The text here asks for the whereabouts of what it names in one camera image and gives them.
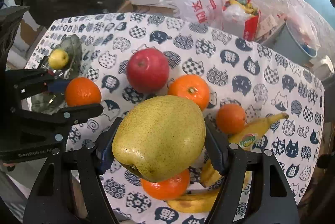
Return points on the small mandarin top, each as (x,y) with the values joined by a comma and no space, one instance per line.
(82,91)

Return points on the yellow green apple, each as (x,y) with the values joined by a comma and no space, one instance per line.
(58,59)

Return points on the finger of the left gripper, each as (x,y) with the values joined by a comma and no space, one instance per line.
(64,117)
(35,81)

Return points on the grey blue trash bin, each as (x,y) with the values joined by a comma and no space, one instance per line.
(288,46)

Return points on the white plastic shopping bag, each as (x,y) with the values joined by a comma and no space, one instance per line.
(207,12)

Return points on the black cylindrical device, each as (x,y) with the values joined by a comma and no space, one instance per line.
(113,5)

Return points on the large orange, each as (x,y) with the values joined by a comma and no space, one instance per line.
(192,87)

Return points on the small mandarin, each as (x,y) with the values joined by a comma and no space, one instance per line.
(82,91)
(230,119)

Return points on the banana with sticker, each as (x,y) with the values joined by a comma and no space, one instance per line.
(255,131)

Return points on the large red apple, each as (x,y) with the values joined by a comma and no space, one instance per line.
(147,70)

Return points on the spotted banana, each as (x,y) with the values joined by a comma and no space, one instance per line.
(200,202)

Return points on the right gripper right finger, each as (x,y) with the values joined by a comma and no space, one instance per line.
(217,145)

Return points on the cat pattern tablecloth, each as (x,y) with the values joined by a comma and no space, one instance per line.
(224,74)

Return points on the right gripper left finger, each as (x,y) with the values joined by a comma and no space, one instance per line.
(103,152)

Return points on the large yellow pear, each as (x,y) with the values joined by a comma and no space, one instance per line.
(160,137)

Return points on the cardboard box pieces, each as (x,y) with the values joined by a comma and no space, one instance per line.
(270,26)

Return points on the dark glass plate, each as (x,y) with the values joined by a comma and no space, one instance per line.
(51,101)

